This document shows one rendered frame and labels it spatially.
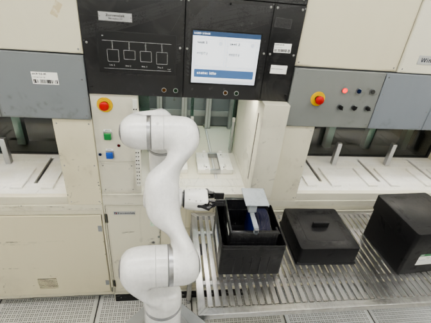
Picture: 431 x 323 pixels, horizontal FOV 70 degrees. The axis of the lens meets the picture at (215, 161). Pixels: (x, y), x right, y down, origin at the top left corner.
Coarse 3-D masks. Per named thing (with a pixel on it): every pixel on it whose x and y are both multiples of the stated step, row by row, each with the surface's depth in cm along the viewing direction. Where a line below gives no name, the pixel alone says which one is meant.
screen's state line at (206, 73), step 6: (198, 72) 132; (204, 72) 132; (210, 72) 132; (216, 72) 132; (222, 72) 133; (228, 72) 133; (234, 72) 133; (240, 72) 134; (246, 72) 134; (252, 72) 134; (234, 78) 135; (240, 78) 135; (246, 78) 135; (252, 78) 136
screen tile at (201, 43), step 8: (200, 40) 125; (208, 40) 125; (216, 40) 126; (224, 40) 126; (200, 48) 127; (208, 48) 127; (216, 48) 127; (224, 48) 128; (200, 56) 128; (208, 56) 129; (216, 56) 129; (200, 64) 130; (208, 64) 130; (216, 64) 131
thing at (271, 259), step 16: (272, 208) 149; (272, 224) 148; (224, 256) 128; (240, 256) 129; (256, 256) 130; (272, 256) 131; (224, 272) 133; (240, 272) 134; (256, 272) 135; (272, 272) 136
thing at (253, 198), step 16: (256, 192) 133; (224, 208) 144; (240, 208) 147; (256, 208) 132; (224, 224) 143; (240, 224) 151; (256, 224) 127; (224, 240) 141; (240, 240) 129; (256, 240) 130; (272, 240) 130
